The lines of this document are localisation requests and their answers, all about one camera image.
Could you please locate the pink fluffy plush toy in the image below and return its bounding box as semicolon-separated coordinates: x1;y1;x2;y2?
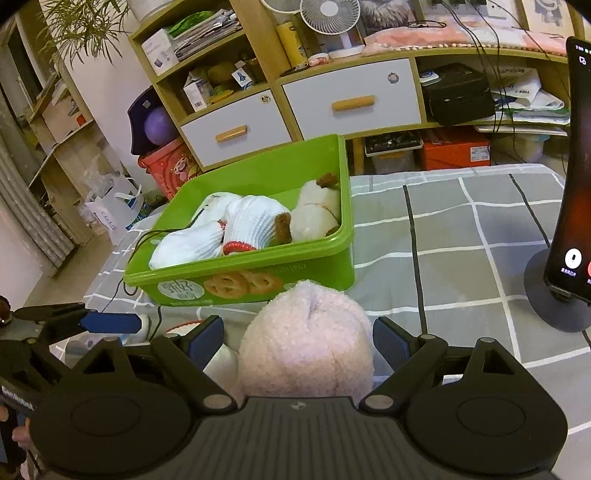
238;281;375;403

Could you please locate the white knit glove red cuff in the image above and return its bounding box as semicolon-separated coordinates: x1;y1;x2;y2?
221;195;288;256

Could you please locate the beige plush toy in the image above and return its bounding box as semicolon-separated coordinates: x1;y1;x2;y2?
274;173;342;245

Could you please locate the person's left hand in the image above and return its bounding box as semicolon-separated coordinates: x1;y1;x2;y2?
0;405;32;452

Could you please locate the grey checked bedsheet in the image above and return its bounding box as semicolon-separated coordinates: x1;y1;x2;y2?
83;164;590;479

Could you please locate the white plastic bag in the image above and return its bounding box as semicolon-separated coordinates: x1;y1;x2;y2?
85;172;152;246

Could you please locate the round black phone stand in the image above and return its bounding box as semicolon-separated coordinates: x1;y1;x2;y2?
524;249;590;333

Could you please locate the green plastic bin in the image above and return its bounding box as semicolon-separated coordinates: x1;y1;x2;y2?
124;135;355;306

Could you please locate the black smartphone on stand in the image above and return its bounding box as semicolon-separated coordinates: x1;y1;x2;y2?
544;37;591;302

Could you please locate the purple ball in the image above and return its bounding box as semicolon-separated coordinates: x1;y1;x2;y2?
144;107;179;147

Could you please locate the orange red shoebox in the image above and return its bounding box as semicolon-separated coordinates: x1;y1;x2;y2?
420;127;491;171

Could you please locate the left white drawer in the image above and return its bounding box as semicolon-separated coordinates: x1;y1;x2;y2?
181;90;291;168

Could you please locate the white drawer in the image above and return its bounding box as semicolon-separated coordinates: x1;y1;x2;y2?
283;59;422;140
181;90;291;168

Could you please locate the middle white drawer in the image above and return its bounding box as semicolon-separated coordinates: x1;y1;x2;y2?
283;59;422;140

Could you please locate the black box printer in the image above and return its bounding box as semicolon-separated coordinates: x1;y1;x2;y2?
420;63;495;126

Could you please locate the wooden shelf cabinet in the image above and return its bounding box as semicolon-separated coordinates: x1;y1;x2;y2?
129;1;568;171

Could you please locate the white product box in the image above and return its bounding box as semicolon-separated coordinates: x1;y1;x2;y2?
141;29;179;76

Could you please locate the potted green plant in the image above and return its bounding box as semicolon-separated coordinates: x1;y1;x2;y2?
39;0;131;66

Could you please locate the yellow cylinder container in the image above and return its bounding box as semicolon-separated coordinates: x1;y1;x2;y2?
276;21;308;68

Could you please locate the stack of magazines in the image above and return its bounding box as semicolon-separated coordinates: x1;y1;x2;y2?
165;9;242;61

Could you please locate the pink folded cloth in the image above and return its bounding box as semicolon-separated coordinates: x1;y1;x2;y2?
365;21;567;57

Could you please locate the framed cat picture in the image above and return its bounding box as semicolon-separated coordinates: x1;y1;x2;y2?
361;0;416;35

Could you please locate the small white desk fan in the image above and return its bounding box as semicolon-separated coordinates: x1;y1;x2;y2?
300;0;365;60

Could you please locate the framed cartoon girl picture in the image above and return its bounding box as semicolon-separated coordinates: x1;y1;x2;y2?
522;0;575;37

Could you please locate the black cable on bed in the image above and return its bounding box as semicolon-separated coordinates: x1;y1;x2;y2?
402;184;433;335

